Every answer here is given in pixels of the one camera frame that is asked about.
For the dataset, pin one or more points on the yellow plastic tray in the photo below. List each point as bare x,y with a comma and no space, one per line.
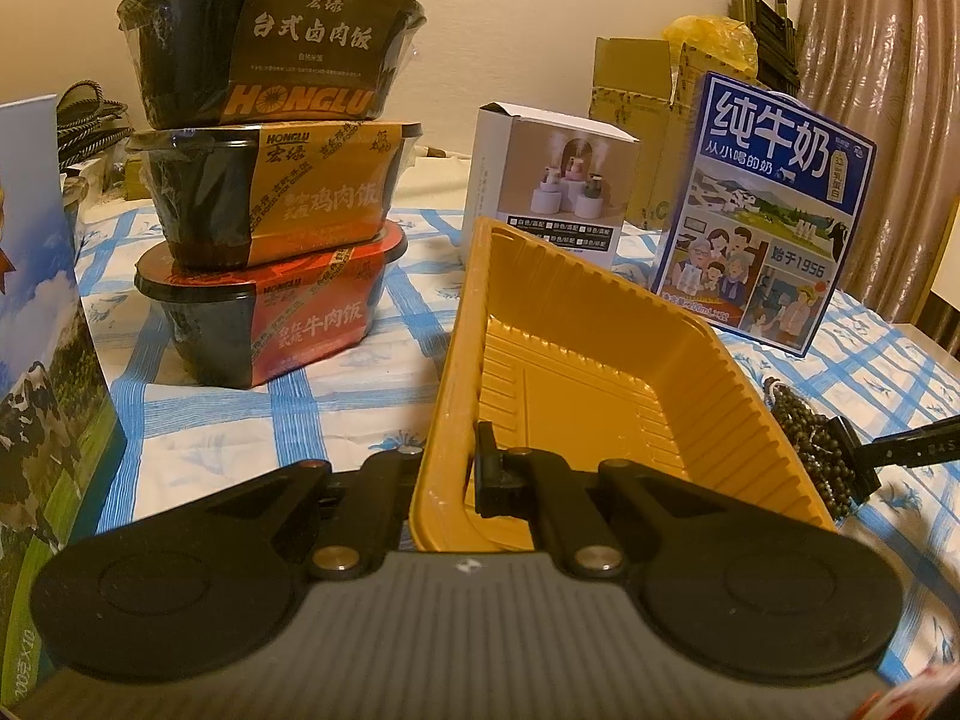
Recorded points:
570,390

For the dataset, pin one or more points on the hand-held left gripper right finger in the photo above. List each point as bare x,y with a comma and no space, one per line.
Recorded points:
486,469

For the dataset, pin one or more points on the red label instant rice bowl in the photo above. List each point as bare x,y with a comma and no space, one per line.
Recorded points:
247,315

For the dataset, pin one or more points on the black instant rice bowl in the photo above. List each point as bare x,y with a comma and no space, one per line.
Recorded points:
285,45

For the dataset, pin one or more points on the yellow plastic bag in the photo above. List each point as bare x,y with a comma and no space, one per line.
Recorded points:
705,34

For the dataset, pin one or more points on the landscape print carton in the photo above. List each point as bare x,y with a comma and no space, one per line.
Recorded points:
45,390

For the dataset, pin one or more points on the blue milk carton box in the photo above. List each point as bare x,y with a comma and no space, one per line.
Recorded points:
757,217

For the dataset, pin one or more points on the beige curtain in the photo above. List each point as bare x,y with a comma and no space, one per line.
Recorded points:
877,75

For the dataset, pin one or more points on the yellow label instant rice bowl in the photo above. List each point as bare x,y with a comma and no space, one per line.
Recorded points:
247,195

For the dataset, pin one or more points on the blue checked tablecloth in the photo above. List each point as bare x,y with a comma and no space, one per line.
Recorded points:
187,405

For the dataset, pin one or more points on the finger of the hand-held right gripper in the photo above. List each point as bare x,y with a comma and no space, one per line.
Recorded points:
900,450

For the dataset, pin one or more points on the white humidifier box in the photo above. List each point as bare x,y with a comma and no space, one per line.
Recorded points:
555,180

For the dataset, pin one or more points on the open cardboard box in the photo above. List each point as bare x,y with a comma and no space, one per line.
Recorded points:
645,112

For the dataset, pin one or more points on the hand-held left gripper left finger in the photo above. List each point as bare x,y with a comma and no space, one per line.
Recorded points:
390,480

